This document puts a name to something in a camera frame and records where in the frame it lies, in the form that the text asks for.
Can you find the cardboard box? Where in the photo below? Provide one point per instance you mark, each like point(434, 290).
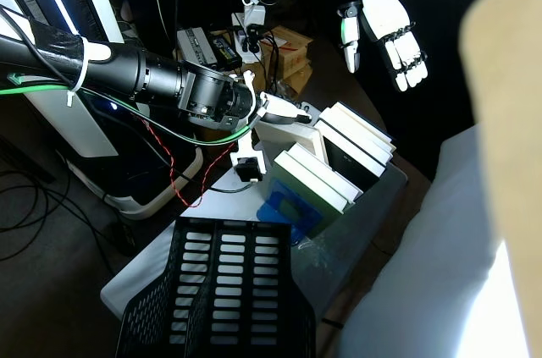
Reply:
point(292, 49)

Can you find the cream book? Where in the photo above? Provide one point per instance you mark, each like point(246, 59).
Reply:
point(288, 140)

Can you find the white black robot body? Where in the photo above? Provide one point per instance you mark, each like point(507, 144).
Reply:
point(63, 129)

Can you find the black power adapter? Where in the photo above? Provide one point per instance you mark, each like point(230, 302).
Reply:
point(226, 51)

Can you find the light green book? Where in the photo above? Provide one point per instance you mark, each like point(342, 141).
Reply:
point(309, 182)

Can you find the white backdrop cloth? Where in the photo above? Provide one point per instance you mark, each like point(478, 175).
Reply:
point(423, 248)

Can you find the black Let It Be book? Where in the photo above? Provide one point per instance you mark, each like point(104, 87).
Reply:
point(351, 163)

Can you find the black wrist camera white bracket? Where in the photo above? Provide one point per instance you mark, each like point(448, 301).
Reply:
point(247, 163)

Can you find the white power strip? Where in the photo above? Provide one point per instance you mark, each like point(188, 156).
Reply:
point(242, 42)

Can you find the blue bookend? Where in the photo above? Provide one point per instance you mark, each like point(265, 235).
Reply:
point(288, 210)

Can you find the beige blurred board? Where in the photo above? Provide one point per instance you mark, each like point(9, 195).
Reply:
point(508, 78)

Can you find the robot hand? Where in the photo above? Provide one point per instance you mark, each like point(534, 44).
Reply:
point(385, 15)
point(283, 110)

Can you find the black file rack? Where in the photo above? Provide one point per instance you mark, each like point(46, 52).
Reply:
point(199, 290)

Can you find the beige book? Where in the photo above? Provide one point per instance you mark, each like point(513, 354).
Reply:
point(362, 129)

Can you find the white charger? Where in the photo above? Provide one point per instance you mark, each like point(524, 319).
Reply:
point(254, 15)

